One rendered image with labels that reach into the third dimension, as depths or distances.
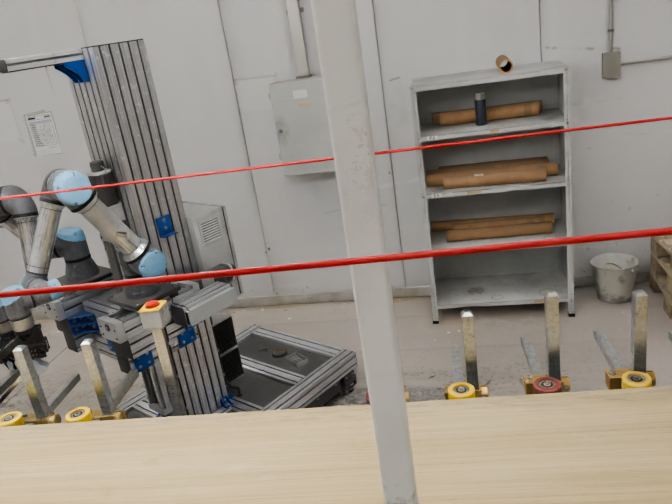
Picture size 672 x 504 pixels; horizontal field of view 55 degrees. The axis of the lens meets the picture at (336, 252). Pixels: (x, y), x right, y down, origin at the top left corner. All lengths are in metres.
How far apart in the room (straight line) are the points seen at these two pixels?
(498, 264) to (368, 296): 3.79
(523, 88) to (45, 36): 3.26
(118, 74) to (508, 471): 2.11
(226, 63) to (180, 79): 0.35
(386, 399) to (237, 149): 3.79
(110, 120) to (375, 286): 2.10
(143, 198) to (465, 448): 1.78
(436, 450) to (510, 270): 3.00
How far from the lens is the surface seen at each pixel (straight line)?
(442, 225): 4.44
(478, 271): 4.66
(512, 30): 4.32
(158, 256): 2.59
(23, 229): 2.84
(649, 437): 1.86
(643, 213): 4.69
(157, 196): 2.96
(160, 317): 2.13
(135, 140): 2.90
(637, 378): 2.07
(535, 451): 1.78
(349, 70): 0.80
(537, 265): 4.68
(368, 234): 0.85
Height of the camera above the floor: 2.01
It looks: 20 degrees down
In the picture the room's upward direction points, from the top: 9 degrees counter-clockwise
